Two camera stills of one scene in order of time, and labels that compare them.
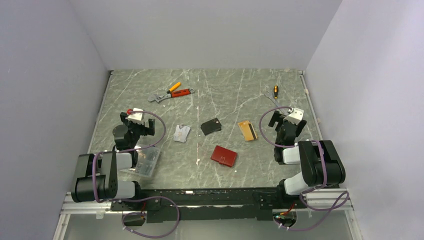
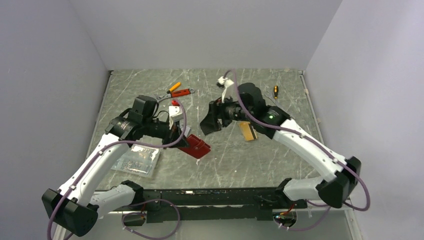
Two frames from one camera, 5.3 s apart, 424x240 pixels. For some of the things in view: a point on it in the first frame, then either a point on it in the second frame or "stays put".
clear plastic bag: [147, 159] stays put
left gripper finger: [151, 127] → [183, 142]
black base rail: [211, 204] stays put
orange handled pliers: [175, 86] stays put
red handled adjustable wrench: [157, 98] stays put
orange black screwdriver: [276, 90] stays put
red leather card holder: [224, 156] → [197, 148]
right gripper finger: [274, 118] → [217, 115]
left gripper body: [136, 130] → [160, 129]
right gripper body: [277, 139] → [235, 111]
